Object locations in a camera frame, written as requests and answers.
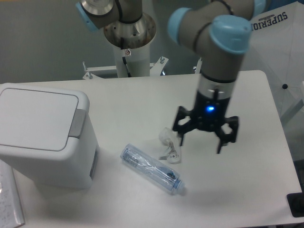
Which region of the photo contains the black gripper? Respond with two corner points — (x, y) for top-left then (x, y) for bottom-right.
(172, 92), (239, 154)

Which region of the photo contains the white push-lid trash can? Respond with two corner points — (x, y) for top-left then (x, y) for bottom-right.
(0, 83), (98, 189)

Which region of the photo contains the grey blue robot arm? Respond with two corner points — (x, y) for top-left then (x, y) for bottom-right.
(76, 0), (271, 147)

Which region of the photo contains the crumpled clear plastic wrapper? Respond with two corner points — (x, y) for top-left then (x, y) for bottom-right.
(159, 127), (181, 164)

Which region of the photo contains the clear plastic water bottle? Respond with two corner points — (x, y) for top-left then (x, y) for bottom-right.
(120, 144), (185, 194)

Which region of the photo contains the white Superior umbrella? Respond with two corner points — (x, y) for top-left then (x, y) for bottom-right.
(241, 0), (304, 125)

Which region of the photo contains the black device at edge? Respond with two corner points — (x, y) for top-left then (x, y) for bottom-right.
(287, 192), (304, 218)

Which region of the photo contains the white paper notebook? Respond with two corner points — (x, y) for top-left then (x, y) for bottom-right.
(0, 161), (25, 228)

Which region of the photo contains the white metal base frame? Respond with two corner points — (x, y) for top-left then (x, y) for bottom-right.
(82, 56), (205, 80)

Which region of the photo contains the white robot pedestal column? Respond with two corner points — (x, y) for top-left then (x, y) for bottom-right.
(104, 13), (156, 65)

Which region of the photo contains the black cable on pedestal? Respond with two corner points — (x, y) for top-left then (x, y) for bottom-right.
(120, 37), (132, 78)

